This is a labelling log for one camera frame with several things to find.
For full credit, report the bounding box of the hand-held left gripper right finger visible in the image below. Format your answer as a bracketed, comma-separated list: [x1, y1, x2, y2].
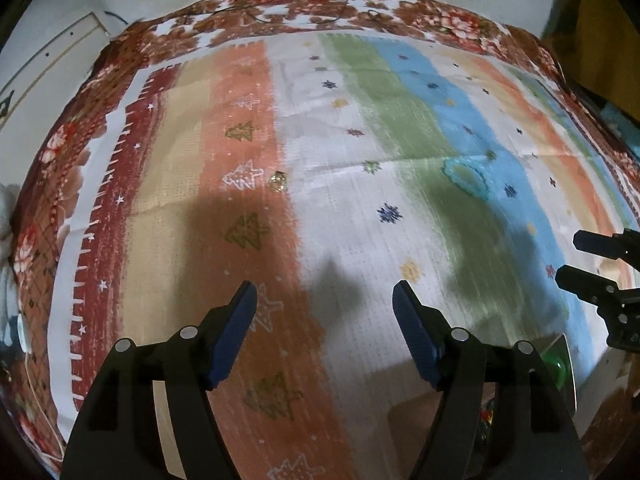
[391, 280, 591, 480]

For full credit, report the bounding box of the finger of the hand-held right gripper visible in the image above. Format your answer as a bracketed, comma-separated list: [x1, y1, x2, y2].
[572, 229, 640, 263]
[555, 265, 640, 351]

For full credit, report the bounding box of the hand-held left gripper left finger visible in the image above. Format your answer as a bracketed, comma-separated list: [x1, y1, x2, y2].
[59, 280, 258, 480]

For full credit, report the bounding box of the rectangular metal tin box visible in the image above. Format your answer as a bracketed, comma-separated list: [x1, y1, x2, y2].
[387, 332, 581, 480]

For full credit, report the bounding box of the green jade bangle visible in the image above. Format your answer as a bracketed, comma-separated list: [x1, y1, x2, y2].
[542, 352, 568, 387]

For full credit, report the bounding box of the multicolour glass bead bracelet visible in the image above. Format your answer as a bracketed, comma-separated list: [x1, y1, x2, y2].
[477, 399, 499, 442]

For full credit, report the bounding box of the striped printed cloth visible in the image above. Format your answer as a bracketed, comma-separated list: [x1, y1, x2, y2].
[50, 30, 640, 480]

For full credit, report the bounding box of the yellow hanging cloth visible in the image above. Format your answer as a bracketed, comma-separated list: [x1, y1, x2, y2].
[542, 0, 640, 61]

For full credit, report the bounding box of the striped christmas tablecloth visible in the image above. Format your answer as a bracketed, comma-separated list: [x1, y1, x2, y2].
[0, 0, 640, 480]

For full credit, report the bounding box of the grey crumpled cloth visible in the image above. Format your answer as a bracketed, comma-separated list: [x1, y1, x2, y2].
[0, 180, 28, 356]

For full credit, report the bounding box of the white headboard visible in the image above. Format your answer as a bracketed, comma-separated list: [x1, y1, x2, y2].
[0, 10, 113, 136]

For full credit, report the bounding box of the thin black cable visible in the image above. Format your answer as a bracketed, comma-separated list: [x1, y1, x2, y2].
[102, 10, 144, 27]

